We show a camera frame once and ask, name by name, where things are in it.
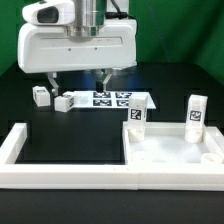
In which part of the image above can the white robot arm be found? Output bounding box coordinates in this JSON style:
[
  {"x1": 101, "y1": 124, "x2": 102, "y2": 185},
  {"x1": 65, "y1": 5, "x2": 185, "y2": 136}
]
[{"x1": 18, "y1": 0, "x2": 137, "y2": 93}]

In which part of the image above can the white marker tag sheet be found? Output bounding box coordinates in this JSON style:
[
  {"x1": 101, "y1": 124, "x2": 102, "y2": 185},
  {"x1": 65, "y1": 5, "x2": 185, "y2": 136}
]
[{"x1": 74, "y1": 91, "x2": 156, "y2": 109}]

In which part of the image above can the white square table top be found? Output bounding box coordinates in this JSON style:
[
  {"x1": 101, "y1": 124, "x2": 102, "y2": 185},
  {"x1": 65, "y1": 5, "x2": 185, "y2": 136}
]
[{"x1": 123, "y1": 122, "x2": 224, "y2": 166}]

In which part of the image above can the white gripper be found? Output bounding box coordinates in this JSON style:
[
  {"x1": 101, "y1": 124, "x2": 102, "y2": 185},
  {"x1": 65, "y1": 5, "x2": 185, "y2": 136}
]
[{"x1": 18, "y1": 1, "x2": 137, "y2": 97}]

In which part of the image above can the white U-shaped fence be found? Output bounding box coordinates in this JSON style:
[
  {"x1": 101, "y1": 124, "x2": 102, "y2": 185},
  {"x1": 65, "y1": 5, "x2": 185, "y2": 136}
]
[{"x1": 0, "y1": 123, "x2": 224, "y2": 191}]

